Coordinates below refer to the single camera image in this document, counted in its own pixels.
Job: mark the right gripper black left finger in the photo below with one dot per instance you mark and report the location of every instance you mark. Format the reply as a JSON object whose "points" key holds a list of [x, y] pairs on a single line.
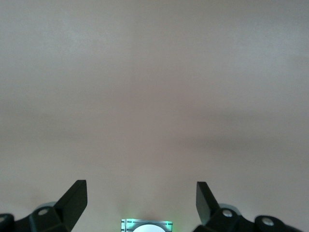
{"points": [[73, 205]]}

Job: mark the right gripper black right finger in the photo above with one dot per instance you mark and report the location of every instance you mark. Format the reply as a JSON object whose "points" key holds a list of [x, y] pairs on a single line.
{"points": [[206, 205]]}

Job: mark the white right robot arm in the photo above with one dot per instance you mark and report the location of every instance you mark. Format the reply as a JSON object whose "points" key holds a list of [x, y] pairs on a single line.
{"points": [[149, 228]]}

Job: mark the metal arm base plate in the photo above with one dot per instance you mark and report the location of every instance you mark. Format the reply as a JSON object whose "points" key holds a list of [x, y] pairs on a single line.
{"points": [[125, 226]]}

